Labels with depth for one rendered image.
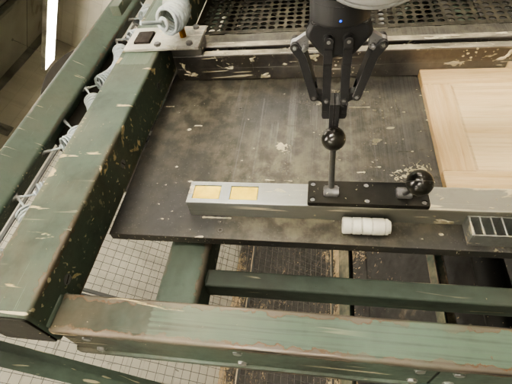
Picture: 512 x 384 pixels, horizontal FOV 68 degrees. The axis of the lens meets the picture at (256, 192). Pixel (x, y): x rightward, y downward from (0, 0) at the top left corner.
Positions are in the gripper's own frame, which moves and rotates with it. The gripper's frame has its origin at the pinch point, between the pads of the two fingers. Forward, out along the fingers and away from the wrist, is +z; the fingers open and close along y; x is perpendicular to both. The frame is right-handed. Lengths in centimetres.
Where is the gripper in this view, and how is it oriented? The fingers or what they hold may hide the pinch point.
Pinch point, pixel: (333, 116)
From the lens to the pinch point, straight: 63.2
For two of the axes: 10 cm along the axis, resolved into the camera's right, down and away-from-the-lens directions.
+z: 1.1, 6.2, 7.8
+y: -9.9, -0.3, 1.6
